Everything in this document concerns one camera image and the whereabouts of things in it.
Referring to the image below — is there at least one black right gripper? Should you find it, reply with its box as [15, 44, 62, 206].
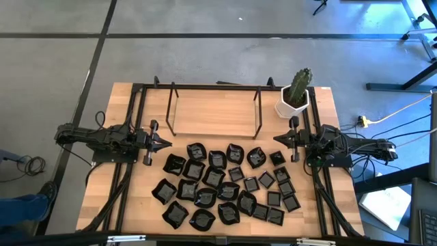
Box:
[272, 116, 310, 163]

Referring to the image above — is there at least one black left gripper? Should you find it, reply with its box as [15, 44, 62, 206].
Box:
[136, 119, 173, 167]

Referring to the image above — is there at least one white faceted plant pot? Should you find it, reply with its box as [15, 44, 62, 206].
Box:
[274, 84, 311, 120]

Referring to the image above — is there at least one green cactus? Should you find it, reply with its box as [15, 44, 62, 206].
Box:
[288, 67, 313, 107]

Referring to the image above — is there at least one black desk leg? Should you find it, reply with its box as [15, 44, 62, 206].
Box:
[365, 60, 437, 93]

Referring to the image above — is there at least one black desk crossbar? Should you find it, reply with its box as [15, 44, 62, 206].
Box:
[354, 162, 430, 194]

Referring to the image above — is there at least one white paper booklet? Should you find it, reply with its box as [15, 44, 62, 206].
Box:
[358, 186, 412, 232]

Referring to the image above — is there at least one person's shoe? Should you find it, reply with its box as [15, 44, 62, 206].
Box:
[36, 180, 58, 206]

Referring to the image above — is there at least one black tripod foot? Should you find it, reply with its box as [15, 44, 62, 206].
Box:
[312, 0, 328, 16]

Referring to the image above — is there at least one dark grey desk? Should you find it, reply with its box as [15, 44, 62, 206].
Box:
[408, 177, 437, 245]

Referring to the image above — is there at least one blue-grey chair base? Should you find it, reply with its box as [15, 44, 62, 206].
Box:
[0, 149, 27, 164]

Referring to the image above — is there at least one person's leg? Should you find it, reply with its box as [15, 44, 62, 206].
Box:
[0, 193, 49, 227]

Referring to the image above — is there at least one black keyboard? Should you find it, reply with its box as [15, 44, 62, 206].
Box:
[419, 208, 437, 245]

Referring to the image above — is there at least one grey metal stand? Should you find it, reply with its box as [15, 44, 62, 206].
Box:
[401, 0, 437, 62]

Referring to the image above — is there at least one black diagonal pole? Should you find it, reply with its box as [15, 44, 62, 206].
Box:
[421, 0, 437, 22]

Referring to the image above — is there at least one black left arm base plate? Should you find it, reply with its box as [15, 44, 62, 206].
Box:
[91, 150, 139, 164]

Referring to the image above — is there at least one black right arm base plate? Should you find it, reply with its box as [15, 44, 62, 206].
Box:
[306, 152, 353, 168]

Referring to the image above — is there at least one wooden shelf black metal frame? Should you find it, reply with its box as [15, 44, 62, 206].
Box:
[165, 81, 263, 140]

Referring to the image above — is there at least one black overhead mount beam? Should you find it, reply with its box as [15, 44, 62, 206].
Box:
[0, 231, 437, 246]

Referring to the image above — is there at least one silver metal bracket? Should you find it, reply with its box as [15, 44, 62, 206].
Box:
[296, 238, 337, 246]
[107, 234, 147, 243]

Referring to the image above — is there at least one yellow floor cable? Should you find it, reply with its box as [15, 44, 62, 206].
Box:
[367, 92, 434, 124]

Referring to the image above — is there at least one white floor cable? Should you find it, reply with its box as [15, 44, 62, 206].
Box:
[395, 127, 437, 148]

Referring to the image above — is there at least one black floor cable coil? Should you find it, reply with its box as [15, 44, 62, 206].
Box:
[0, 155, 47, 184]

